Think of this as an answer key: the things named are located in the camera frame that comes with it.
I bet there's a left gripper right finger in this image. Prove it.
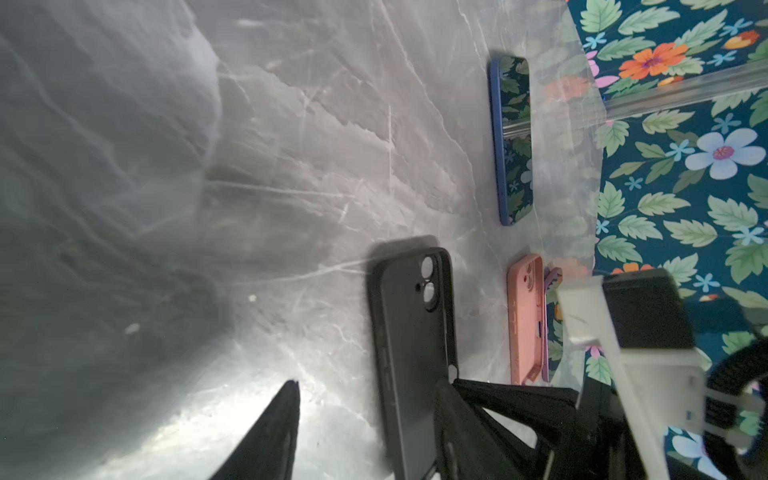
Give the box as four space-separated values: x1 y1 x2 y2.
434 379 578 479

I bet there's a dark blue smartphone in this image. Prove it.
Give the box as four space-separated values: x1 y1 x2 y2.
488 55 534 226

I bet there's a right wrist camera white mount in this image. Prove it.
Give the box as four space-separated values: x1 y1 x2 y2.
557 269 714 479

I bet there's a pink phone case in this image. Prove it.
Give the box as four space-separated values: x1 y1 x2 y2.
507 254 549 385

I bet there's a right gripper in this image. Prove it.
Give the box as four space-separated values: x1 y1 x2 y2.
527 377 709 480

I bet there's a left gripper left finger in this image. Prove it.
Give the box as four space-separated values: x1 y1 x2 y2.
211 380 300 480

